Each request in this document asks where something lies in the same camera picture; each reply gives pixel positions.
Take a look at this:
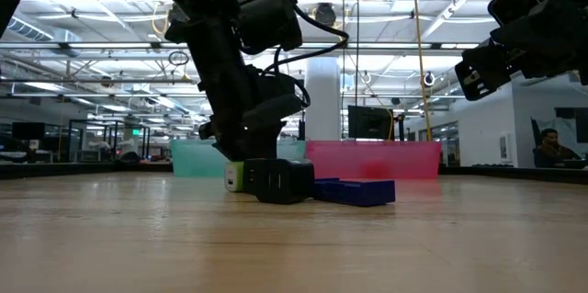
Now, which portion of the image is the pink translucent plastic bin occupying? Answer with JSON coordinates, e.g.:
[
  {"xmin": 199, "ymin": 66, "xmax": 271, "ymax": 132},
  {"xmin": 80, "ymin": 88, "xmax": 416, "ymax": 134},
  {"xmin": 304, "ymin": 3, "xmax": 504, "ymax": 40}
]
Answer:
[{"xmin": 304, "ymin": 141, "xmax": 442, "ymax": 181}]

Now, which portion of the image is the long ceiling light bar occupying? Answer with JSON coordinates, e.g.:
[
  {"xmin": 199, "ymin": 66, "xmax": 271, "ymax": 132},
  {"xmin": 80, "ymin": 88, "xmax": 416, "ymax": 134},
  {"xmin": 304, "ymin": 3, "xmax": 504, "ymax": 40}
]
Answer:
[{"xmin": 45, "ymin": 41, "xmax": 481, "ymax": 51}]

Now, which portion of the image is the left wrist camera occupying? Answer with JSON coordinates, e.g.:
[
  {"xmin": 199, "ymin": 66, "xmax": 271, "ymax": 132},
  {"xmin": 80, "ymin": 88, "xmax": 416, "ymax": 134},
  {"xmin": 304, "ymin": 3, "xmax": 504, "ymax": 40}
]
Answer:
[{"xmin": 236, "ymin": 0, "xmax": 304, "ymax": 55}]

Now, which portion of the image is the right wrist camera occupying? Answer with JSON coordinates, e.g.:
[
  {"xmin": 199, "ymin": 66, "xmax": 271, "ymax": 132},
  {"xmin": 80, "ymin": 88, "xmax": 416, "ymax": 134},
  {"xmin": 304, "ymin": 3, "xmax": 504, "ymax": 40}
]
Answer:
[{"xmin": 486, "ymin": 0, "xmax": 542, "ymax": 27}]

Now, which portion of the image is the teal translucent plastic bin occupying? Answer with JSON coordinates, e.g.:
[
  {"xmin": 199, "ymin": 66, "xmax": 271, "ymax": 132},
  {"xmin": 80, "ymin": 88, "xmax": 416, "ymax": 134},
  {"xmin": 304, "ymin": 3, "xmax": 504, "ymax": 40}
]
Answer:
[{"xmin": 169, "ymin": 139, "xmax": 307, "ymax": 178}]

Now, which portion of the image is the black monitor on stand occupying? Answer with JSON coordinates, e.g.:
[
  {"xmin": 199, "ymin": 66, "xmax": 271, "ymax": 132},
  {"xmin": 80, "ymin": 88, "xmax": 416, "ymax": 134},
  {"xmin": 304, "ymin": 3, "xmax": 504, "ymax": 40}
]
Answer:
[{"xmin": 346, "ymin": 105, "xmax": 395, "ymax": 141}]

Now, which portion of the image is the black ceiling cable reel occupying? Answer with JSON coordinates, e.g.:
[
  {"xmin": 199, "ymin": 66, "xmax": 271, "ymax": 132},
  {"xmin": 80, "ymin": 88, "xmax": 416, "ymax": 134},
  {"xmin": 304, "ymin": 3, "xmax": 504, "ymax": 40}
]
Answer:
[{"xmin": 313, "ymin": 2, "xmax": 338, "ymax": 28}]

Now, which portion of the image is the black aluminium table frame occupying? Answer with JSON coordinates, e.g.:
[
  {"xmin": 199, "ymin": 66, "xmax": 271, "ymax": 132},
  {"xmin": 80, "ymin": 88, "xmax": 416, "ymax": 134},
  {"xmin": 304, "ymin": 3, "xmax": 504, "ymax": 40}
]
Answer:
[{"xmin": 0, "ymin": 162, "xmax": 588, "ymax": 187}]

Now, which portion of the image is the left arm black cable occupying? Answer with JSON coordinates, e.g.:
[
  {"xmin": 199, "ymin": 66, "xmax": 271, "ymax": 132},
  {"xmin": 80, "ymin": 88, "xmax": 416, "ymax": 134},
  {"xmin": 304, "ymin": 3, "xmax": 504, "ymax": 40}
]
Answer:
[{"xmin": 264, "ymin": 0, "xmax": 350, "ymax": 73}]

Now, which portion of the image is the navy blue digital watch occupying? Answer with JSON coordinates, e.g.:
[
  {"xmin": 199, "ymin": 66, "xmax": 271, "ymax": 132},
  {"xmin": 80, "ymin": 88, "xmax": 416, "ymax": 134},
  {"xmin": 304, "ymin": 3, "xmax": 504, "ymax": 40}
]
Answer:
[{"xmin": 312, "ymin": 177, "xmax": 397, "ymax": 208}]

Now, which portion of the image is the yellow cable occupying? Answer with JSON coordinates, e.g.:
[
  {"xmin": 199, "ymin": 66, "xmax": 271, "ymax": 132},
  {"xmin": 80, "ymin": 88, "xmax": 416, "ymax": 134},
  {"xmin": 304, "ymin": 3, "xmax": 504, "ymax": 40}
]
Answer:
[{"xmin": 410, "ymin": 0, "xmax": 434, "ymax": 143}]

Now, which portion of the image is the person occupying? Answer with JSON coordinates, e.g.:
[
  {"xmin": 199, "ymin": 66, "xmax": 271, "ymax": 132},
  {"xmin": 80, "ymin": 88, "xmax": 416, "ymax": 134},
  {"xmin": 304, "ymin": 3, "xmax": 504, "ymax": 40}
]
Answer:
[{"xmin": 532, "ymin": 127, "xmax": 582, "ymax": 169}]

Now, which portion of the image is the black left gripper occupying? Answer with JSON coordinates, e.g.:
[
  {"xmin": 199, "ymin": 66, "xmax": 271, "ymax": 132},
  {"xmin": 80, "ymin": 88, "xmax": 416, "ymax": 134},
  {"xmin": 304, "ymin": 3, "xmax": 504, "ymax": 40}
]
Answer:
[{"xmin": 185, "ymin": 11, "xmax": 311, "ymax": 163}]

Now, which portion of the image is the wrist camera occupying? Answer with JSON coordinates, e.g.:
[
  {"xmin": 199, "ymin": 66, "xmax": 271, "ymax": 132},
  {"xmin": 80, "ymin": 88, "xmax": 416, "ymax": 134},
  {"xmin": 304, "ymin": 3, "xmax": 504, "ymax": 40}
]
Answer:
[
  {"xmin": 486, "ymin": 0, "xmax": 542, "ymax": 27},
  {"xmin": 236, "ymin": 0, "xmax": 304, "ymax": 55}
]

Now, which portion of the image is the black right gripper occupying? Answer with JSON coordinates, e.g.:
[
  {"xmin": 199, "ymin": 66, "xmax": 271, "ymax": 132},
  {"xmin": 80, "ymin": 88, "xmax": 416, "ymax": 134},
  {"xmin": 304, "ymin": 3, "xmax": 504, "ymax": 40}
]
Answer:
[{"xmin": 454, "ymin": 0, "xmax": 588, "ymax": 103}]

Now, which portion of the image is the white building pillar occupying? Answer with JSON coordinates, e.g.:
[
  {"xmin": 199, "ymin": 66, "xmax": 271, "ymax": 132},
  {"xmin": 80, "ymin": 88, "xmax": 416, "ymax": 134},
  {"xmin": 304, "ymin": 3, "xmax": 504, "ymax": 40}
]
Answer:
[{"xmin": 304, "ymin": 56, "xmax": 343, "ymax": 142}]

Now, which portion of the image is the small dark monitor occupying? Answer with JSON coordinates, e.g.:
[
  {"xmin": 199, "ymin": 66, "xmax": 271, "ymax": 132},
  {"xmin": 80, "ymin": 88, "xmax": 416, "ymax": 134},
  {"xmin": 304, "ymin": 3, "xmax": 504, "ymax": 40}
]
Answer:
[{"xmin": 11, "ymin": 122, "xmax": 47, "ymax": 141}]

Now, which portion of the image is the green white charging adapter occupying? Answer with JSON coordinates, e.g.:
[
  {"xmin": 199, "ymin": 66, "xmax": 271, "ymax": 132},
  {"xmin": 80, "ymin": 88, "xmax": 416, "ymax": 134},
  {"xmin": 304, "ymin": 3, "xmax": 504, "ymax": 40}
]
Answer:
[{"xmin": 224, "ymin": 160, "xmax": 244, "ymax": 193}]

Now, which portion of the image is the black charging adapter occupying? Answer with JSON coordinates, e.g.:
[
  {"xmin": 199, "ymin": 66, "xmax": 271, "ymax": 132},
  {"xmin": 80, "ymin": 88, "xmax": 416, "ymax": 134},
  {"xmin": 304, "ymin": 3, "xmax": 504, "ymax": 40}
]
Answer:
[
  {"xmin": 242, "ymin": 158, "xmax": 266, "ymax": 196},
  {"xmin": 254, "ymin": 158, "xmax": 316, "ymax": 206}
]

